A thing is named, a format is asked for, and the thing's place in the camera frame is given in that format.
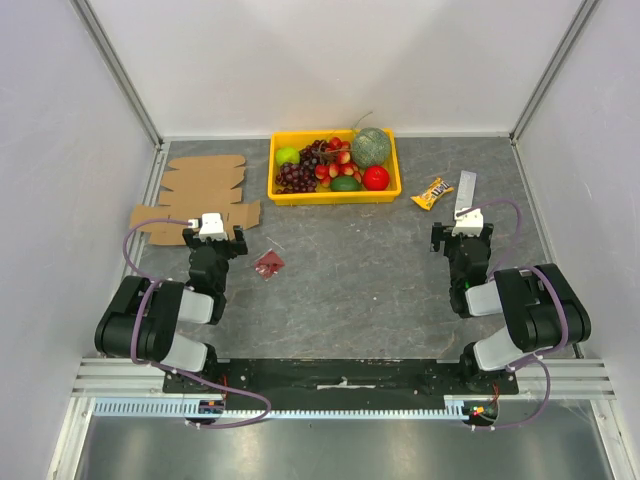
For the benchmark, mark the yellow candy packet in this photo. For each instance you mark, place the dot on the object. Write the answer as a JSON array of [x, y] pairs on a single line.
[[433, 193]]

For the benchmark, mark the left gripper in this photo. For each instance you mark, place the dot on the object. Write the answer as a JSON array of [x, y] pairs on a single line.
[[234, 248]]

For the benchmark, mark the red strawberry bunch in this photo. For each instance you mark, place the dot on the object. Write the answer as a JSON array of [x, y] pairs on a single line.
[[334, 159]]

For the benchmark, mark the green apple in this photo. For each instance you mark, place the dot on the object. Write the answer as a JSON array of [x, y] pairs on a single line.
[[287, 155]]

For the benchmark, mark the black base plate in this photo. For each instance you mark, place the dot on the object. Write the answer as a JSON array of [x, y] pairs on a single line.
[[270, 377]]

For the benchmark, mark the green avocado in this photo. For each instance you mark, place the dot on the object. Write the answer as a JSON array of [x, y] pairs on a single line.
[[345, 184]]

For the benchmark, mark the brown cardboard box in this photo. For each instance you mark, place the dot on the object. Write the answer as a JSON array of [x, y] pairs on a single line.
[[193, 186]]

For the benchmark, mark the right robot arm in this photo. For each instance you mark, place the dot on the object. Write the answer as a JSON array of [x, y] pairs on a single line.
[[542, 313]]

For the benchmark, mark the purple grape bunch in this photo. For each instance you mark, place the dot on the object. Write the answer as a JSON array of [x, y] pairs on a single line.
[[298, 178]]

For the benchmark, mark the yellow plastic tray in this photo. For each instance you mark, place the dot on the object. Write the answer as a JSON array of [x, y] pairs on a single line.
[[324, 196]]

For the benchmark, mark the small red packet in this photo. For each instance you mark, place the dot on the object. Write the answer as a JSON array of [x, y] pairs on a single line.
[[268, 265]]

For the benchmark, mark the green netted melon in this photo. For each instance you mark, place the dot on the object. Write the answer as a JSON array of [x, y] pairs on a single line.
[[371, 147]]

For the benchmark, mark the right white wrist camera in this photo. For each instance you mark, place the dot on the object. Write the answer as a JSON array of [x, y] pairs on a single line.
[[468, 224]]

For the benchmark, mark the aluminium front rail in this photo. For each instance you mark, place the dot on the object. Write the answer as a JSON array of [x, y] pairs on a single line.
[[571, 379]]

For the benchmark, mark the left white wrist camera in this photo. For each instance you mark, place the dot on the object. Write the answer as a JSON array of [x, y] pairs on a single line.
[[209, 226]]

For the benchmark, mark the red tomato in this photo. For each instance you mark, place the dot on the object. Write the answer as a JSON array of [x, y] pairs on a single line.
[[376, 178]]

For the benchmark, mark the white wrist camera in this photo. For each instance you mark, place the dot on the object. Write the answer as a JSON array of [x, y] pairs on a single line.
[[468, 224], [209, 226]]

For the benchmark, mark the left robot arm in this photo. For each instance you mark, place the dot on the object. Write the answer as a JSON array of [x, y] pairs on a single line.
[[141, 320]]

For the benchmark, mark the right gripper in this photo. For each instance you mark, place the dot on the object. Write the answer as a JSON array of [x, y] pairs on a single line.
[[461, 240]]

